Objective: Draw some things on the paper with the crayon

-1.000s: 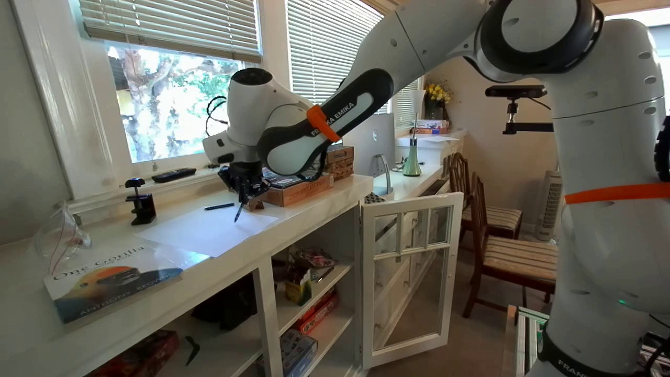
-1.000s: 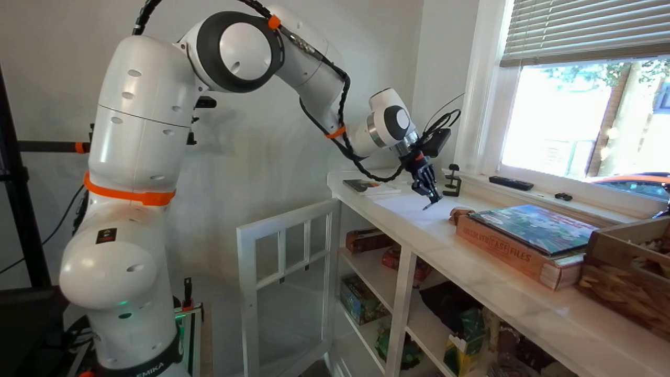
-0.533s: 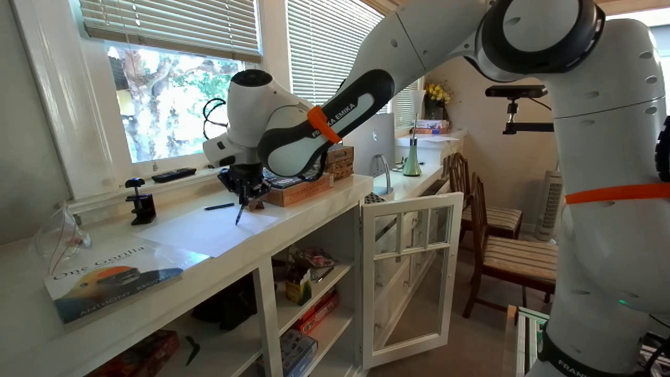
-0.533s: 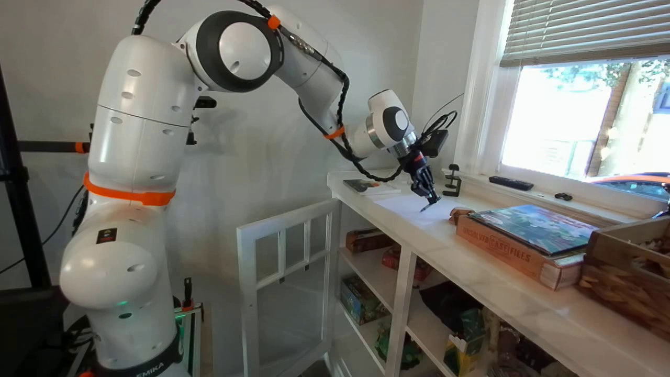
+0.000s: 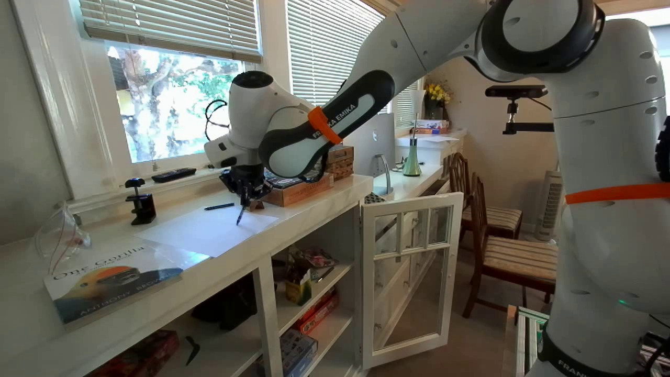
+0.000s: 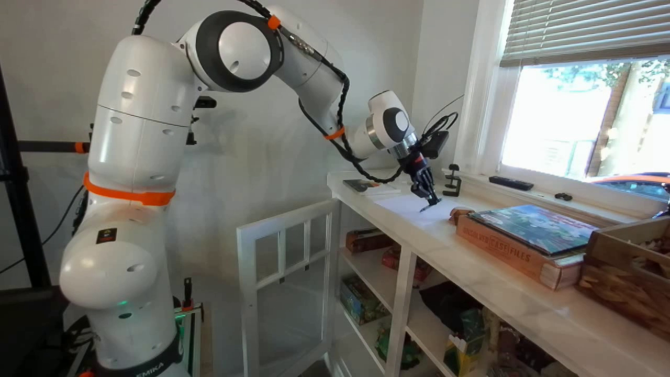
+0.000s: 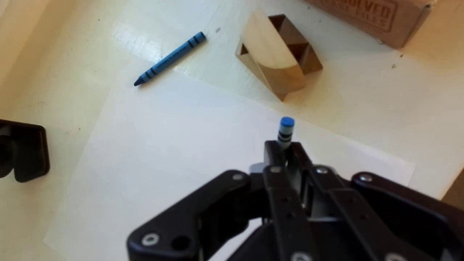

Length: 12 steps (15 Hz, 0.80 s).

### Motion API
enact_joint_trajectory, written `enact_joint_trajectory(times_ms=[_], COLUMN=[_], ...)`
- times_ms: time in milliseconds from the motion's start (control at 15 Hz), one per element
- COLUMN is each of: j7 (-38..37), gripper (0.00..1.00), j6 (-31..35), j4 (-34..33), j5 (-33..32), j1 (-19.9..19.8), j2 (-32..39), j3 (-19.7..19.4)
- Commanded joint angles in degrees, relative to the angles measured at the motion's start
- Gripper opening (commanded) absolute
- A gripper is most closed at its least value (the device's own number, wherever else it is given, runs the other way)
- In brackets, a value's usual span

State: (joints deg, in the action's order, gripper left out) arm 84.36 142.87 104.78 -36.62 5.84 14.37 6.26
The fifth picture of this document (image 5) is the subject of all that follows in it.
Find black remote control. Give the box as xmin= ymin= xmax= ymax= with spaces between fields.
xmin=151 ymin=166 xmax=200 ymax=184

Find silver computer monitor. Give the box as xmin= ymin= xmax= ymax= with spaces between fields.
xmin=352 ymin=113 xmax=398 ymax=198

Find brown cardboard game box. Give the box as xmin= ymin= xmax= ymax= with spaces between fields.
xmin=265 ymin=175 xmax=336 ymax=210

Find black clamp mount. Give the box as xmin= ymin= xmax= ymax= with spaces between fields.
xmin=124 ymin=176 xmax=157 ymax=227

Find black stereo camera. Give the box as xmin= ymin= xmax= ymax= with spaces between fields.
xmin=483 ymin=85 xmax=550 ymax=100

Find white glass cabinet door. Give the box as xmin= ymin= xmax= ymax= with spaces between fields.
xmin=358 ymin=192 xmax=466 ymax=370

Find teal glass bottle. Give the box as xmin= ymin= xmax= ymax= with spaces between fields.
xmin=402 ymin=132 xmax=423 ymax=179

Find sunset cover book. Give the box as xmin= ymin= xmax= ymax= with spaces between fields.
xmin=43 ymin=243 xmax=211 ymax=324

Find white tower fan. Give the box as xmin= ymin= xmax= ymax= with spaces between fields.
xmin=535 ymin=168 xmax=566 ymax=243

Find clear plastic stand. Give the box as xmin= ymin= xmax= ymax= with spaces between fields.
xmin=29 ymin=206 xmax=93 ymax=274

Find wooden slat seat chair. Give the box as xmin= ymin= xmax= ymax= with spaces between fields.
xmin=444 ymin=151 xmax=524 ymax=238
xmin=460 ymin=175 xmax=561 ymax=320

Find green edged white panel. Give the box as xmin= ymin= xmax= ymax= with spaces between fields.
xmin=514 ymin=307 xmax=550 ymax=377

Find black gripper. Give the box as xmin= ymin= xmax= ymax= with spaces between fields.
xmin=220 ymin=163 xmax=272 ymax=213

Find yellow flowers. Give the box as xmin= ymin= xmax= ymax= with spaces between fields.
xmin=423 ymin=82 xmax=453 ymax=121

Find black bag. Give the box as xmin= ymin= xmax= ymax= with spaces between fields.
xmin=190 ymin=279 xmax=258 ymax=332

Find wooden crate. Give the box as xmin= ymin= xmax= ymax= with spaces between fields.
xmin=323 ymin=142 xmax=356 ymax=182

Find black camera stand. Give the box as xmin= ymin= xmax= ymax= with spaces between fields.
xmin=501 ymin=99 xmax=557 ymax=137

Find green yellow game carton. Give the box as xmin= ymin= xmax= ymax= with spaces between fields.
xmin=272 ymin=249 xmax=338 ymax=308

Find blue game box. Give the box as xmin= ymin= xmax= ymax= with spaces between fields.
xmin=278 ymin=330 xmax=321 ymax=377

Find red game box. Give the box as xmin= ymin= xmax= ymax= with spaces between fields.
xmin=291 ymin=292 xmax=341 ymax=338

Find white paper sheet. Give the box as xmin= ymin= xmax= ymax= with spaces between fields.
xmin=142 ymin=206 xmax=283 ymax=260

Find white window blind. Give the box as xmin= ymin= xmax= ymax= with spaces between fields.
xmin=285 ymin=0 xmax=386 ymax=112
xmin=76 ymin=0 xmax=265 ymax=64

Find black corrugated cable conduit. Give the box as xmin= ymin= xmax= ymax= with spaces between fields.
xmin=305 ymin=113 xmax=670 ymax=184

